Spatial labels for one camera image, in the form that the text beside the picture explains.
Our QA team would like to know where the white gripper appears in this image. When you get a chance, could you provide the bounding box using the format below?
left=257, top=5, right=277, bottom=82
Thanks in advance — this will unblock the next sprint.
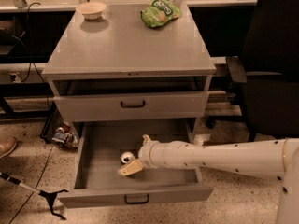
left=118, top=134, right=164, bottom=176

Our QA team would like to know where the green soda can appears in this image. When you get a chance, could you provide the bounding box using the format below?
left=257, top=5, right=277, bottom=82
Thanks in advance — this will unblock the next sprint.
left=120, top=152, right=135, bottom=164

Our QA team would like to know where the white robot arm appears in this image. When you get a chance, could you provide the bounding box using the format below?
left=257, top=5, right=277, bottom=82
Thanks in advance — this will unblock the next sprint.
left=118, top=135, right=299, bottom=224

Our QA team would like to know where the open grey middle drawer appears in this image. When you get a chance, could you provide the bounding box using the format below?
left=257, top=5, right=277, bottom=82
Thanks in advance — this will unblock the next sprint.
left=59, top=119, right=213, bottom=209

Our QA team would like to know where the closed grey upper drawer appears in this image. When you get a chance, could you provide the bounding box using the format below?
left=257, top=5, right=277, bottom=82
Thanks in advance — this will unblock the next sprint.
left=54, top=91, right=208, bottom=122

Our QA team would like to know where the grey drawer cabinet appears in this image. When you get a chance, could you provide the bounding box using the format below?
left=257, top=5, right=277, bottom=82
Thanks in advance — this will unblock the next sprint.
left=43, top=4, right=215, bottom=137

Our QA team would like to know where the black grabber stick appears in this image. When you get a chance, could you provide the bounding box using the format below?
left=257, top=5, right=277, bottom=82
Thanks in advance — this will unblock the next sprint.
left=0, top=172, right=66, bottom=221

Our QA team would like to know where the brown shoe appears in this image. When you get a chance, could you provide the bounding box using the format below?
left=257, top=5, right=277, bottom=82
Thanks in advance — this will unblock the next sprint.
left=0, top=137, right=17, bottom=159

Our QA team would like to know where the green chip bag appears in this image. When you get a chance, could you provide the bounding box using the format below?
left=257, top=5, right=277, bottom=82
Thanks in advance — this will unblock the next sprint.
left=140, top=0, right=182, bottom=28

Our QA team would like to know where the black office chair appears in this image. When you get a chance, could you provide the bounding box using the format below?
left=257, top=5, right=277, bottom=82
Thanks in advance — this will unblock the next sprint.
left=206, top=0, right=299, bottom=143

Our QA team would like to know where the beige bowl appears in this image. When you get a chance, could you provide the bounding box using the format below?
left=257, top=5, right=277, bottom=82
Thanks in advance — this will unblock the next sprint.
left=76, top=2, right=107, bottom=20

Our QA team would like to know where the white wall outlet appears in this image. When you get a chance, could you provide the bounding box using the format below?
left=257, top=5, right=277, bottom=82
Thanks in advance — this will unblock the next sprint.
left=10, top=73, right=21, bottom=83

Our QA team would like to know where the black power cable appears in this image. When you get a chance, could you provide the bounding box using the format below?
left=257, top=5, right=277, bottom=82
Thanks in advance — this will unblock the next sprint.
left=11, top=2, right=52, bottom=110

